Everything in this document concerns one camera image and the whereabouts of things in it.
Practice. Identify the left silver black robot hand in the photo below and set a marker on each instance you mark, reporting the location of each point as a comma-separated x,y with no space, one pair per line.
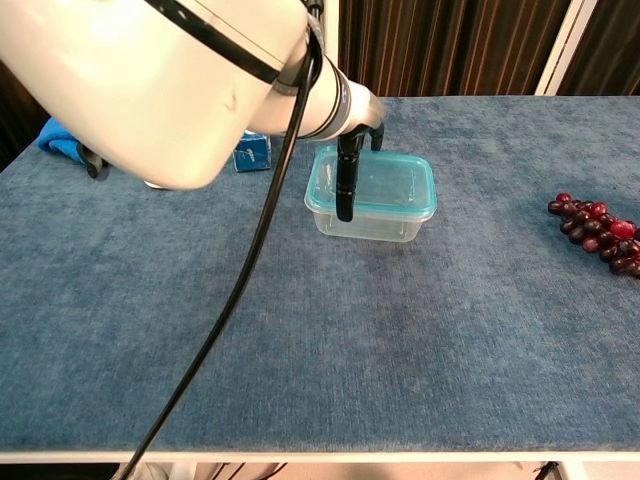
367,110

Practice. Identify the translucent blue plastic lid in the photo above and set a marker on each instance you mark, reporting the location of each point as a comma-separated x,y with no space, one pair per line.
395,175

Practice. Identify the clear plastic food container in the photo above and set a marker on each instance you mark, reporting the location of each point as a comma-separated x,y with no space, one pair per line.
370,229

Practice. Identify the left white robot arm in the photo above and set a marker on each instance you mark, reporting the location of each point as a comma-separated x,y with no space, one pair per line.
125,90

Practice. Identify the blue cling film box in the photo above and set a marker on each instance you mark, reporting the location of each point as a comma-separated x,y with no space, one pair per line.
252,155

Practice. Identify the dark brown curtain panel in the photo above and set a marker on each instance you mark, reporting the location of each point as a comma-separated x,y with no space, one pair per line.
615,45
15,115
450,45

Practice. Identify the blue fabric table cover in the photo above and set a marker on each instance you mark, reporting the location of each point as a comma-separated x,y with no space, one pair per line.
400,350

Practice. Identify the bunch of dark red grapes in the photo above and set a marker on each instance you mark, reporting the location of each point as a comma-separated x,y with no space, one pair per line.
595,230

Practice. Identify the blue cloth with black trim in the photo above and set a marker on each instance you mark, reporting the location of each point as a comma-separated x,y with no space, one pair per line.
55,137

